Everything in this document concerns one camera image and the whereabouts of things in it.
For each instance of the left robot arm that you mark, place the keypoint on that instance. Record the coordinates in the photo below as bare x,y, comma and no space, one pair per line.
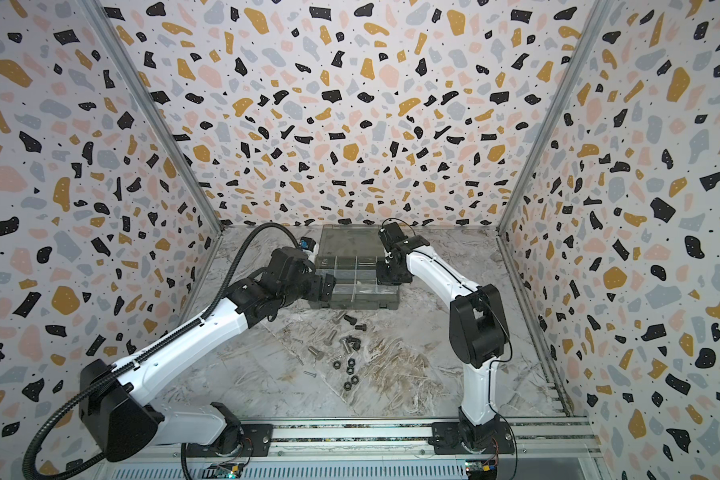
123,417

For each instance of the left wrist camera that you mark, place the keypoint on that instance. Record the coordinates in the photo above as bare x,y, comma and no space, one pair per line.
308,244

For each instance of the aluminium mounting rail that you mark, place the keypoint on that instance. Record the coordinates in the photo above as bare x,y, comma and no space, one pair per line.
423,438

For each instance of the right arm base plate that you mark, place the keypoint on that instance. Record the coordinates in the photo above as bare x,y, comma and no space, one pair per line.
463,438

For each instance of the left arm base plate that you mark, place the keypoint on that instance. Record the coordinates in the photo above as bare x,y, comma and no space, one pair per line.
249,440

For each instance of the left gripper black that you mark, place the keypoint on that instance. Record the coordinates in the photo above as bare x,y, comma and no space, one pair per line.
317,293

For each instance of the large silver hex bolt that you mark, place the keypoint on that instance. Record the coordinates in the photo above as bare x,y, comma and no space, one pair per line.
318,354

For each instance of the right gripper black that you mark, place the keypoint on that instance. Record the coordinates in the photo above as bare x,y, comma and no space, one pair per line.
390,264

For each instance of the circuit board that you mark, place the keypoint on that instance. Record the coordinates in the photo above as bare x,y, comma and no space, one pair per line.
224,471
481,470

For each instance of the left circuit board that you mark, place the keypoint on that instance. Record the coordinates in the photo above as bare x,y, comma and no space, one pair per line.
224,471

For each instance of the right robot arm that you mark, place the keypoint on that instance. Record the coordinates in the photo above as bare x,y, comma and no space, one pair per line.
477,327

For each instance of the right circuit board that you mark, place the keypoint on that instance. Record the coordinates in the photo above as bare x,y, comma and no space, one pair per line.
481,470

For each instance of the grey plastic organizer box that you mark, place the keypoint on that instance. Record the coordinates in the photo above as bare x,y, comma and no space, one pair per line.
350,254

